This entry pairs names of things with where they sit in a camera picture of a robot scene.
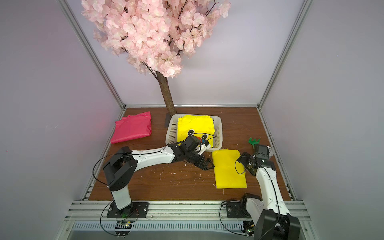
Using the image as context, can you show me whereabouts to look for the pink raincoat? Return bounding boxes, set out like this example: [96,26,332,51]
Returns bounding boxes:
[110,112,152,144]

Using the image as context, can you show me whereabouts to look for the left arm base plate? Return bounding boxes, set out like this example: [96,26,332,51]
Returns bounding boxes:
[107,202,149,219]

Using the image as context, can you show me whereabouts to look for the white perforated plastic basket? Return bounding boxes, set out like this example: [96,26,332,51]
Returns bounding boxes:
[165,114,223,152]

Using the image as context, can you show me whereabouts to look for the left controller board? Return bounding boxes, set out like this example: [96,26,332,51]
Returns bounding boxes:
[115,221,133,237]

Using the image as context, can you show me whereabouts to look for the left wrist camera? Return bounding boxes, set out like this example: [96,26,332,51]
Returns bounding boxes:
[198,141,211,156]

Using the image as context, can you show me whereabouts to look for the aluminium front rail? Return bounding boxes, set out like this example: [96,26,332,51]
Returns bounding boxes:
[64,200,311,223]

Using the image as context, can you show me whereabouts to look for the plain yellow raincoat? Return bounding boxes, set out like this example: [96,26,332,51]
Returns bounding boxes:
[212,149,247,189]

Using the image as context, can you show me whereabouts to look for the green toy rake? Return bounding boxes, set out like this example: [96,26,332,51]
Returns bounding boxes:
[248,138,261,148]

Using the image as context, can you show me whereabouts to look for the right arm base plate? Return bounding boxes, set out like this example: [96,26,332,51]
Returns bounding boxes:
[225,202,250,219]

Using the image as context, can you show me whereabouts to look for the right controller board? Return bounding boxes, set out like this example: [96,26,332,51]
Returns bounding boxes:
[242,221,255,237]

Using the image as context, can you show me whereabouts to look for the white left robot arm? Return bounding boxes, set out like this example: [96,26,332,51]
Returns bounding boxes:
[103,135,214,210]

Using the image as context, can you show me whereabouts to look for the controller board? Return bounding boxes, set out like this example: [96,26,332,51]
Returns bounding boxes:
[115,221,133,237]
[242,221,255,237]

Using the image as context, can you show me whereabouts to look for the yellow duck face raincoat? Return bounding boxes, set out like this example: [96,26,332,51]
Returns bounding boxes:
[177,115,215,147]

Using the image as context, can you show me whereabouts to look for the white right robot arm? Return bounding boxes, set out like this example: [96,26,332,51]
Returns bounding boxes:
[237,145,301,240]

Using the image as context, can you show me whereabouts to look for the pink cherry blossom tree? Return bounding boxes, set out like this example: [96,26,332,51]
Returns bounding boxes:
[81,0,231,116]

